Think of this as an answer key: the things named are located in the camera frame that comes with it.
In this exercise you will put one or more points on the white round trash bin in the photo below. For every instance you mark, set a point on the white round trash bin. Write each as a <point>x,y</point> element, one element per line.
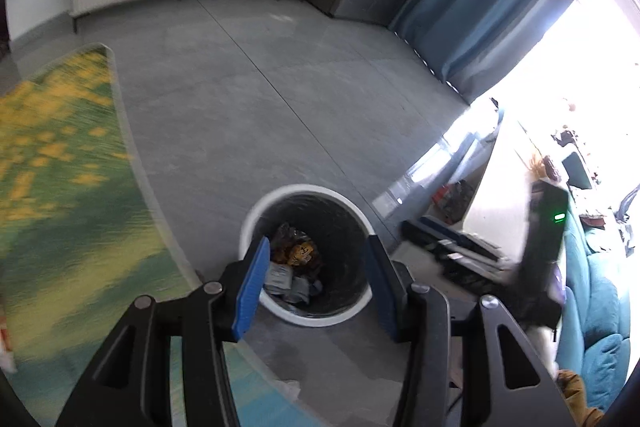
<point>305,317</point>

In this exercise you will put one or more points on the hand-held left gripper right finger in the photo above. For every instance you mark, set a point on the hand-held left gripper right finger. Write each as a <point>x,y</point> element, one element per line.
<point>382,287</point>

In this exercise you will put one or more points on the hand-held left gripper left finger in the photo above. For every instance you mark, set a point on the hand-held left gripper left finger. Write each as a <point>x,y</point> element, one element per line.
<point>250,292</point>

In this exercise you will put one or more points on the white and red paper bag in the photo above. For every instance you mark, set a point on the white and red paper bag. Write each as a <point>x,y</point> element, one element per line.
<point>6,337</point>

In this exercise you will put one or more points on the orange and brown snack wrapper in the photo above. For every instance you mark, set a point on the orange and brown snack wrapper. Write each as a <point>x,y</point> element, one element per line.
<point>300,252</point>

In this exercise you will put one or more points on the brown cloth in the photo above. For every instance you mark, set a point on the brown cloth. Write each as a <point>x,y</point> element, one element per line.
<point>580,399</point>

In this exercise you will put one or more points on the teal sofa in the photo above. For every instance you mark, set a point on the teal sofa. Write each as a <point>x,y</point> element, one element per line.
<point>595,307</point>

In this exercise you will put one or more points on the black equipment case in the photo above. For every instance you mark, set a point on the black equipment case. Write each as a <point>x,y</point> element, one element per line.
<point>450,239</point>

